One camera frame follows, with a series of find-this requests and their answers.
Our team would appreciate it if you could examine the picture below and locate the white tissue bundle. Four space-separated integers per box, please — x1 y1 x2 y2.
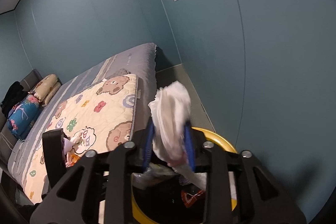
148 81 207 190

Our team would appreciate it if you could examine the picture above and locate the white charging cable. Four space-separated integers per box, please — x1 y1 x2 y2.
0 131 30 177

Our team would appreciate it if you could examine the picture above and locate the yellow rimmed black trash bin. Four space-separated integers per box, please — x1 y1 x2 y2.
131 127 238 223

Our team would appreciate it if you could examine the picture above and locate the grey striped bed mattress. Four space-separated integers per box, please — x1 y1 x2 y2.
1 43 157 202

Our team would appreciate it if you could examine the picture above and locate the grey padded headboard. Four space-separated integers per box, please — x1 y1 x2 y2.
0 69 46 167

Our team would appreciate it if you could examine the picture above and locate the black clothing pile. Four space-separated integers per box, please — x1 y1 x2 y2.
1 81 28 118

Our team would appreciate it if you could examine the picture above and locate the beige folded blanket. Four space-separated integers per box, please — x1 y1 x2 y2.
32 74 61 105

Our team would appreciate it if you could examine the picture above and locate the orange snack wrapper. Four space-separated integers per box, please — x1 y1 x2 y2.
181 185 206 208

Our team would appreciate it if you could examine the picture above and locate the cream bear print quilt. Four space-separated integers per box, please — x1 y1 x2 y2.
23 74 138 203

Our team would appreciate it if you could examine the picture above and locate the blue floral folded quilt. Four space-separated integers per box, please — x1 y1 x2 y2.
7 94 42 140

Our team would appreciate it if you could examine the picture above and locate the pink cloth bundle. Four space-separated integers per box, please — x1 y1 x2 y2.
63 137 81 168

